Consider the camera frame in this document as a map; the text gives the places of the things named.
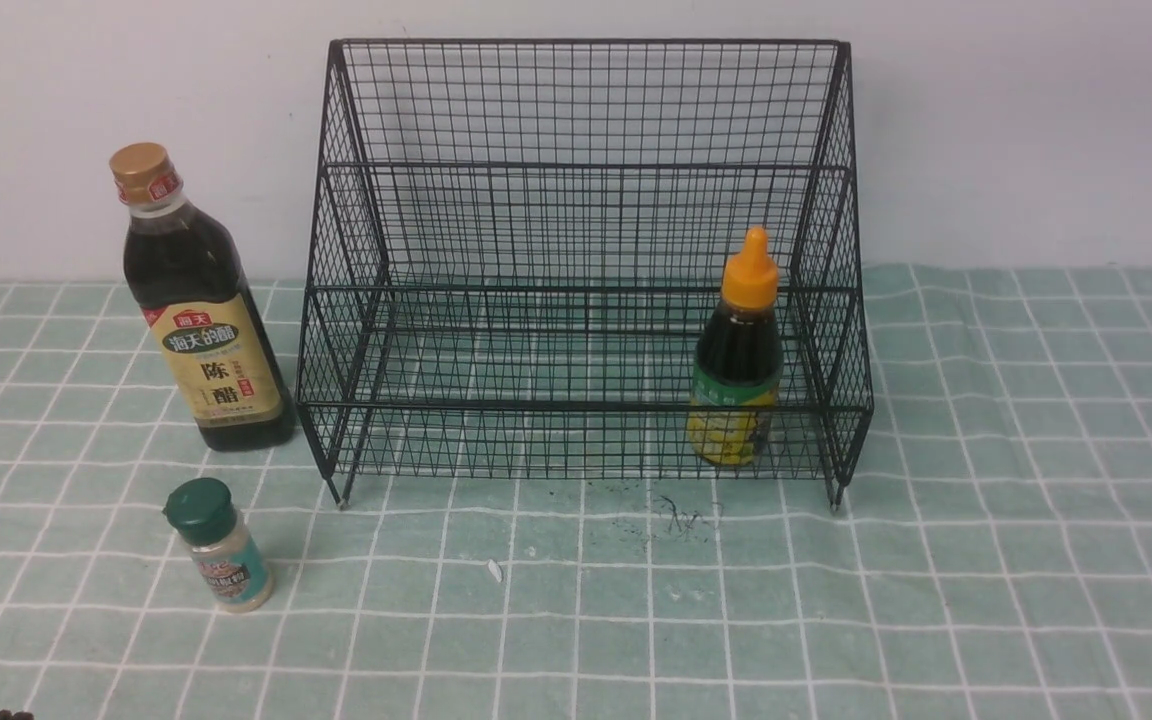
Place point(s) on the green checkered tablecloth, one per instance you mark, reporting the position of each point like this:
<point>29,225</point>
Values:
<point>992,560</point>

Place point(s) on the white pepper bottle green cap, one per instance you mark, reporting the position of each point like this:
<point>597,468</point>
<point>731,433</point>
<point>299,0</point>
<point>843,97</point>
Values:
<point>204,516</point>

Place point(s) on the dark vinegar bottle yellow label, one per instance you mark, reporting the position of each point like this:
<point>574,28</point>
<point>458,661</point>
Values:
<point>185,273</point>

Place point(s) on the sauce bottle orange cap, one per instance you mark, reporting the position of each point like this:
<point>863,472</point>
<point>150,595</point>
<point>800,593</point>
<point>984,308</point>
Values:
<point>738,361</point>

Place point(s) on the black wire mesh shelf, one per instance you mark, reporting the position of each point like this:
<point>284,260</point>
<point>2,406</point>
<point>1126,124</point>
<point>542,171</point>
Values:
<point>517,242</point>

